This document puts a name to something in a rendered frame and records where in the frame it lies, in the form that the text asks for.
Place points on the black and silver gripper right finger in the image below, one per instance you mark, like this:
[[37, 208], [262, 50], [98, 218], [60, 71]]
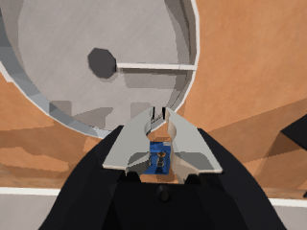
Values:
[[195, 151]]

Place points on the bronze bushing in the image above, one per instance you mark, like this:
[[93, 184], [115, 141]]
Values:
[[161, 154]]

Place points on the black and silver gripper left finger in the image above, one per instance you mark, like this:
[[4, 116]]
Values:
[[125, 149]]

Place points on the blue crate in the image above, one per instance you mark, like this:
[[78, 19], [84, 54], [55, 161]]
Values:
[[156, 147]]

